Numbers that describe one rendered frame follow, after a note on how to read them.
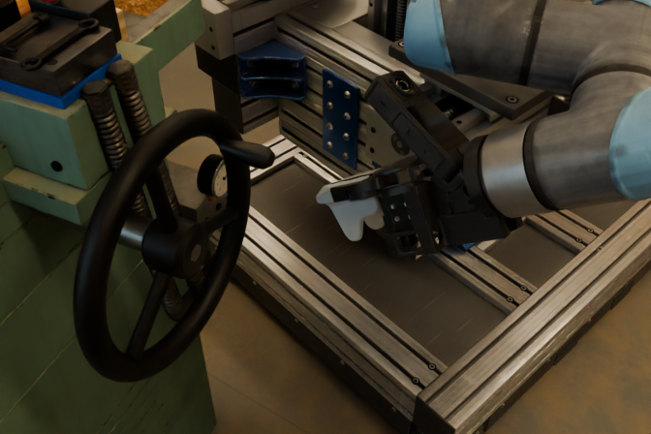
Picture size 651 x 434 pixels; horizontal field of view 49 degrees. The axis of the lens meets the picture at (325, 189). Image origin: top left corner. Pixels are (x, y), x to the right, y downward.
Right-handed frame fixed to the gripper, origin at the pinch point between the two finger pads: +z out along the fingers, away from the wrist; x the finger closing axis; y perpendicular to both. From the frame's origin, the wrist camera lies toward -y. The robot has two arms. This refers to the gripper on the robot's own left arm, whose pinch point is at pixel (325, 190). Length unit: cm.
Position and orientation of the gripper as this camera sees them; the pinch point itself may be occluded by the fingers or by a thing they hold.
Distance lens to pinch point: 73.6
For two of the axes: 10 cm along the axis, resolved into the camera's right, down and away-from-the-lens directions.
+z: -7.0, 1.6, 6.9
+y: 3.2, 9.4, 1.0
